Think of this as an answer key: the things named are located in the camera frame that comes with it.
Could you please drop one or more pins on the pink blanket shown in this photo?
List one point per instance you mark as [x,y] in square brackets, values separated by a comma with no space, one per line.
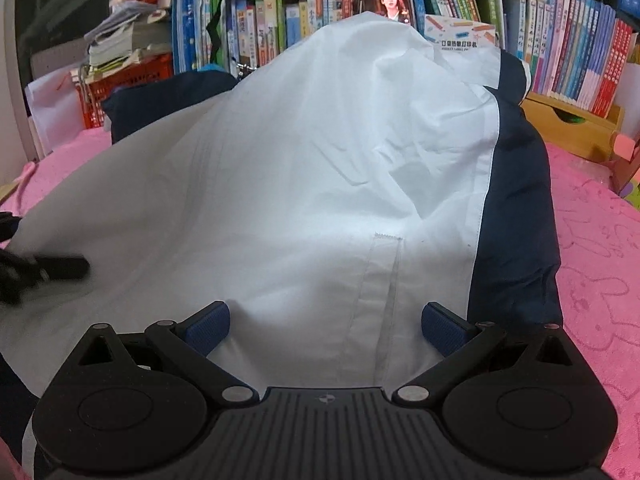
[595,270]

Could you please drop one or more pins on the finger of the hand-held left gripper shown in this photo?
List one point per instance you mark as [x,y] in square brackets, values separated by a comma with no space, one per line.
[65,267]

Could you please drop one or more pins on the blue plush ball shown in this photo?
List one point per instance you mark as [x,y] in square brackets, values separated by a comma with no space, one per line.
[214,67]

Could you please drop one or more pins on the miniature bicycle model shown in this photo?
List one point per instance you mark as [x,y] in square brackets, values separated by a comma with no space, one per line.
[245,69]

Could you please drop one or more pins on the wooden drawer box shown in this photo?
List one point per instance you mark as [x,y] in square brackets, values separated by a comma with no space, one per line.
[565,130]

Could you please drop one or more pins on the white box with pencil print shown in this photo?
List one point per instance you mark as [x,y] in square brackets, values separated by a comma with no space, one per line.
[465,35]

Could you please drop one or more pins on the colourful toy box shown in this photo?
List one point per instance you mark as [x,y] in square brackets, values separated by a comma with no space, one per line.
[627,170]

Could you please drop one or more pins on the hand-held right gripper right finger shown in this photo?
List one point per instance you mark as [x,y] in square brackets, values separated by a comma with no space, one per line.
[442,330]

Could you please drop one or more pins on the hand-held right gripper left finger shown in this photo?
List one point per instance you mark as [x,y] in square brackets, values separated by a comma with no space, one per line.
[210,327]

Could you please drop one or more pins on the white monitor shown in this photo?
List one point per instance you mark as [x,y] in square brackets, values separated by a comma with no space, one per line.
[60,15]

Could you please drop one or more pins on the stack of papers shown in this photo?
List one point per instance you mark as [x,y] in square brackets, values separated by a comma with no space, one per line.
[125,35]

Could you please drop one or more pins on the printed photo box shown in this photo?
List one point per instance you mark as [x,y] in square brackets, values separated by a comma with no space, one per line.
[387,2]

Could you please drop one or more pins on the white paper bag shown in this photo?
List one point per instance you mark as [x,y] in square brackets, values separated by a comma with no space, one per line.
[52,110]

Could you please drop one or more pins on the row of books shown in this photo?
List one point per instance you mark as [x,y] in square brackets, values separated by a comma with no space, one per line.
[575,45]

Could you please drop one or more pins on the navy jacket with white lining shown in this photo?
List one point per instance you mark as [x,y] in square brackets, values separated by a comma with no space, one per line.
[310,185]

